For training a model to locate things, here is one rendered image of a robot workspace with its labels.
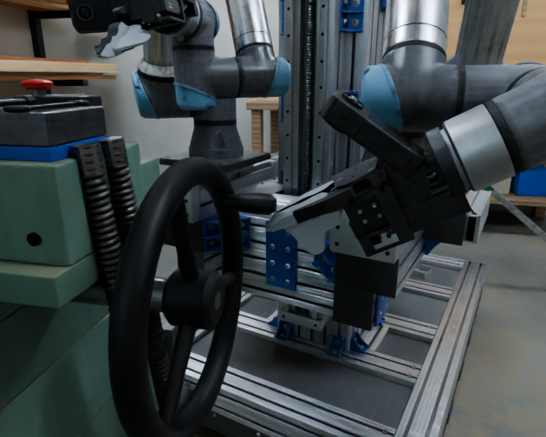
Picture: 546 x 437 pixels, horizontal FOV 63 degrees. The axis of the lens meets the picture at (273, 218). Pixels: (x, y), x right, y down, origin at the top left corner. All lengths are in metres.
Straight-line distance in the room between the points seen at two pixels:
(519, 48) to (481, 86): 3.26
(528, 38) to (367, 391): 2.99
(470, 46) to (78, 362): 0.81
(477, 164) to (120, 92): 4.13
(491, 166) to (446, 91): 0.12
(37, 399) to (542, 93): 0.59
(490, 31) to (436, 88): 0.39
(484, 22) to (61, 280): 0.76
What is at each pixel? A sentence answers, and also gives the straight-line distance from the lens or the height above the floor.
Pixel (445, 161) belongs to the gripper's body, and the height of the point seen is 0.95.
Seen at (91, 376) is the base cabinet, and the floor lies 0.65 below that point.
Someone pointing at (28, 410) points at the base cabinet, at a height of 0.68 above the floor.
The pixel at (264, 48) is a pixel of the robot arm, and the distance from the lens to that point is 0.89.
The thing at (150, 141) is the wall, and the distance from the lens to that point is 4.33.
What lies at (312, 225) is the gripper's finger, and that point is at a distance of 0.48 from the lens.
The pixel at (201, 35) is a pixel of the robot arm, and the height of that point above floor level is 1.09.
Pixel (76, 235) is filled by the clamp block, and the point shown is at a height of 0.90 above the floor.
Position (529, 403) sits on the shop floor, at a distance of 1.80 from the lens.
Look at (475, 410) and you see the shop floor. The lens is 1.69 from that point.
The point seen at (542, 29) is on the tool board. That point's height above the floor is 1.33.
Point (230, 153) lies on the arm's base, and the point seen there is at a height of 0.83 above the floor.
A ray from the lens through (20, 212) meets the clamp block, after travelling 0.44.
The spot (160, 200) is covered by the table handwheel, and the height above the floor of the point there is 0.93.
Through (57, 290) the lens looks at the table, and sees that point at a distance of 0.42.
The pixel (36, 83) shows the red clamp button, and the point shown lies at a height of 1.02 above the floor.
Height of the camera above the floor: 1.03
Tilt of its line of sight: 18 degrees down
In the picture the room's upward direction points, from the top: straight up
